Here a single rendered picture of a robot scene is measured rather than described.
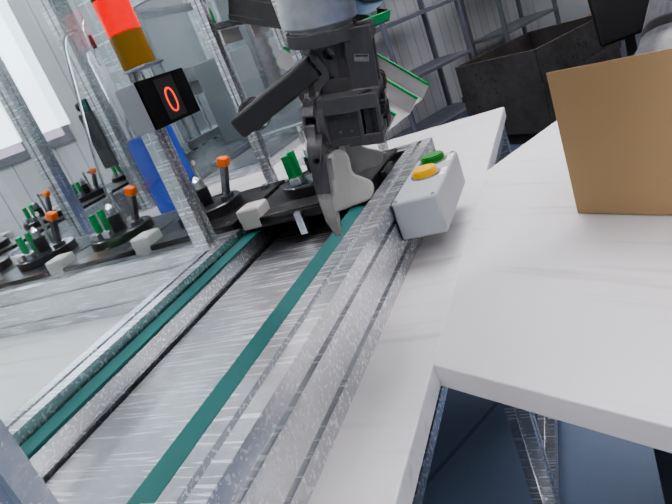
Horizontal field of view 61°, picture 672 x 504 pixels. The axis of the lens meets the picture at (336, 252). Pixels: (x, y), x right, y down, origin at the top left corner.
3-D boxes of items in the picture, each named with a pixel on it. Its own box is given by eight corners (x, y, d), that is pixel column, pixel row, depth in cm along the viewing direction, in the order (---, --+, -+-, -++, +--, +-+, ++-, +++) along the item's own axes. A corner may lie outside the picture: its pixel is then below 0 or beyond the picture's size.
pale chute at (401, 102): (410, 114, 129) (418, 97, 126) (387, 132, 119) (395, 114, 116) (307, 53, 133) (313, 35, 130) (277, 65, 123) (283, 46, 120)
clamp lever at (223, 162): (233, 192, 114) (230, 155, 111) (228, 196, 112) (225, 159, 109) (216, 190, 115) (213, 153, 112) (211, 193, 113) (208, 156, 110)
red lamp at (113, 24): (147, 24, 85) (132, -10, 83) (126, 28, 80) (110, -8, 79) (122, 36, 87) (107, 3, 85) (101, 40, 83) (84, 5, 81)
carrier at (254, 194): (287, 187, 122) (265, 132, 118) (236, 234, 102) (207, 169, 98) (199, 212, 133) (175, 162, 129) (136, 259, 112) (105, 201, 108)
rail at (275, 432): (446, 183, 116) (430, 132, 113) (264, 604, 41) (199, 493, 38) (420, 189, 119) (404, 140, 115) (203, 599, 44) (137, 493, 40)
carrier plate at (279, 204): (399, 157, 112) (396, 146, 111) (367, 202, 91) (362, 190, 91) (293, 186, 122) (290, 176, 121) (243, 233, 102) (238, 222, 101)
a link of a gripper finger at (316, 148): (327, 194, 58) (316, 106, 57) (312, 196, 59) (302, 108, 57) (337, 191, 63) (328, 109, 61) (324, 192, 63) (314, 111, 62)
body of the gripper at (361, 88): (385, 150, 58) (366, 26, 52) (304, 160, 60) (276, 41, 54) (392, 125, 64) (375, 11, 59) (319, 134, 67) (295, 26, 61)
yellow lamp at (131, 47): (162, 58, 86) (147, 25, 85) (143, 63, 82) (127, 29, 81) (138, 68, 88) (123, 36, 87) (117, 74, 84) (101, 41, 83)
